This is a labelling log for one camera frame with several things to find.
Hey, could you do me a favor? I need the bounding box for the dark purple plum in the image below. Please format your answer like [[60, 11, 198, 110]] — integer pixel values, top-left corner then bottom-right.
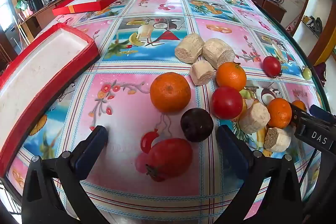
[[180, 108, 214, 143]]

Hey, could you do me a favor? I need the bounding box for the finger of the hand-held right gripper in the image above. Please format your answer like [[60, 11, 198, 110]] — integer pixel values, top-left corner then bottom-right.
[[289, 102, 308, 135], [309, 105, 336, 123]]

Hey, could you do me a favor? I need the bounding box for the large orange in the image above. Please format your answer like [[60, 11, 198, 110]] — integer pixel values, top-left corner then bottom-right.
[[150, 72, 192, 113]]

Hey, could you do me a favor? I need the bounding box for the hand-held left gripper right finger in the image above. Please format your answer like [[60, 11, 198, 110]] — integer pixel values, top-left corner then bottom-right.
[[216, 125, 303, 224]]

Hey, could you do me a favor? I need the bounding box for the red tray with white inside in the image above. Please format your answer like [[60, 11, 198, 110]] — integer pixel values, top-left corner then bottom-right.
[[0, 22, 101, 178]]

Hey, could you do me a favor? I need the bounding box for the black kettle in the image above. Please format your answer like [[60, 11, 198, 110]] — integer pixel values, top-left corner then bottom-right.
[[28, 0, 44, 13]]

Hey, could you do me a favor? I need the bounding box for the round red tomato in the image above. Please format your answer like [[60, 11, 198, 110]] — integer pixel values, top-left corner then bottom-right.
[[211, 86, 244, 120]]

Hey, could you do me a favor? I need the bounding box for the printed floral tablecloth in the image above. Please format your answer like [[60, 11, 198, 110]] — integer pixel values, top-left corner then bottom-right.
[[5, 0, 324, 224]]

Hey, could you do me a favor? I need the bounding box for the dark shoe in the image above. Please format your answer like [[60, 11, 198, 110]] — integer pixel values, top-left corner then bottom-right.
[[311, 17, 323, 34]]

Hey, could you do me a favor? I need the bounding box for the oblong red tomato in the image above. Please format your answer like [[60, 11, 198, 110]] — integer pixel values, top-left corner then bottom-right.
[[146, 138, 193, 182]]

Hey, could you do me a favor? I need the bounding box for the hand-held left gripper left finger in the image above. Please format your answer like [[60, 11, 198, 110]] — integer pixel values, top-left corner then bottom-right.
[[21, 125, 109, 224]]

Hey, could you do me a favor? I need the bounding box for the small red tomato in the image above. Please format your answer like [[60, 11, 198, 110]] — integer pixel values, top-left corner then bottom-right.
[[262, 55, 282, 78]]

